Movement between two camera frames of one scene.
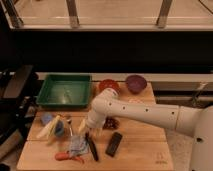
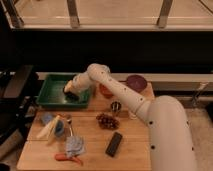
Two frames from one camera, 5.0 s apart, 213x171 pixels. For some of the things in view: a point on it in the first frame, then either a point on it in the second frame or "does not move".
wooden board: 55,141 does not move
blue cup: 59,128 does not move
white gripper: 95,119 to 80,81
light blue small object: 46,117 does not move
